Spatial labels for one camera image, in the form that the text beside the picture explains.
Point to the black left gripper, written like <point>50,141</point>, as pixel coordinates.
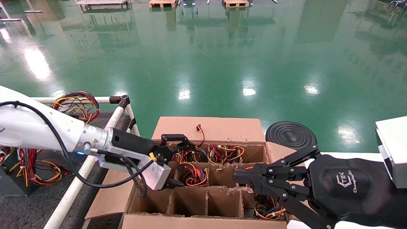
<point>133,143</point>

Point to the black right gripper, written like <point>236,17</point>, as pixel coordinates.
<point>346,187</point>

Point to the power supply with vent grille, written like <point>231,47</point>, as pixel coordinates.
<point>194,176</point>

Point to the blue-lit mobile robot base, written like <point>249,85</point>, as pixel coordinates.
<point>189,2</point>

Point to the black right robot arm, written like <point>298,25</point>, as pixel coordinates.
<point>400,210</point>

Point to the partitioned brown cardboard box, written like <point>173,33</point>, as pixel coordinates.
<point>216,128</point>

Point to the black ribbed round disc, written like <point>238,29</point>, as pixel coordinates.
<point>289,133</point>

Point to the black pipe clamp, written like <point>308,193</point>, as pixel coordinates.
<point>132,123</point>

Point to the short white pipe leg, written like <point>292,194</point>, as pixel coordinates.
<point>130,113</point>

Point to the black pipe corner connector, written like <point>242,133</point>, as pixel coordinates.
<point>122,101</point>

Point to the silver power supply, red bundle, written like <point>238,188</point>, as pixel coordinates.
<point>47,171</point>

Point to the wooden pallet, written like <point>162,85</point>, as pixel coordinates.
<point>162,3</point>
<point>235,3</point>

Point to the low grey platform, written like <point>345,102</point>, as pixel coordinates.
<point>101,2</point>

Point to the short metal bar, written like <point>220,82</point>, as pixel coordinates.
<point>9,20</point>
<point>33,11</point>

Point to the metal cart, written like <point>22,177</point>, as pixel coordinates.
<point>397,3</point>

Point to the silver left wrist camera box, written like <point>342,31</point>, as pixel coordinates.
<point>155,176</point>

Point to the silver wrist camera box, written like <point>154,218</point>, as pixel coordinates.
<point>394,149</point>
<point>155,176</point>

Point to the long white frame pipe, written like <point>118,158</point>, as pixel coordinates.
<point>105,100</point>
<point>63,203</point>

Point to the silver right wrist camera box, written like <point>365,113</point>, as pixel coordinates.
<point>394,149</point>

